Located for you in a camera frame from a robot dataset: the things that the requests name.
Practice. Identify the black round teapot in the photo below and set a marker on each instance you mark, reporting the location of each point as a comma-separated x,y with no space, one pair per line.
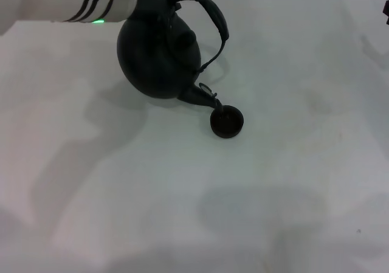
158,66

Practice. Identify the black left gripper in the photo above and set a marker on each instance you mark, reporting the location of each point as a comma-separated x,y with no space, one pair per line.
152,2

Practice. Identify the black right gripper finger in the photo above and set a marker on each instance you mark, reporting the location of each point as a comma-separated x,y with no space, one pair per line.
386,11

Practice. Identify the small dark brown teacup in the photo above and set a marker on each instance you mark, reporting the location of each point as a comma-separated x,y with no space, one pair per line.
228,127

